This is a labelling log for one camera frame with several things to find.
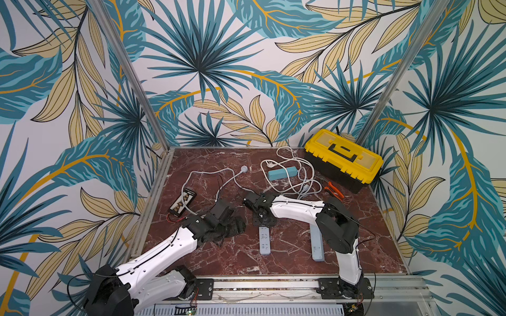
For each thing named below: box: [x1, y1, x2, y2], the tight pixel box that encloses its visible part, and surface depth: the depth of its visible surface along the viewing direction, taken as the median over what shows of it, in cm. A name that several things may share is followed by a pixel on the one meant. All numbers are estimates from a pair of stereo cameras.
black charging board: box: [168, 188, 197, 218], surface depth 97 cm
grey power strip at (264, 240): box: [258, 226, 271, 255], surface depth 85 cm
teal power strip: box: [267, 165, 299, 182], surface depth 106 cm
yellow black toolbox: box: [304, 129, 385, 194], surface depth 98 cm
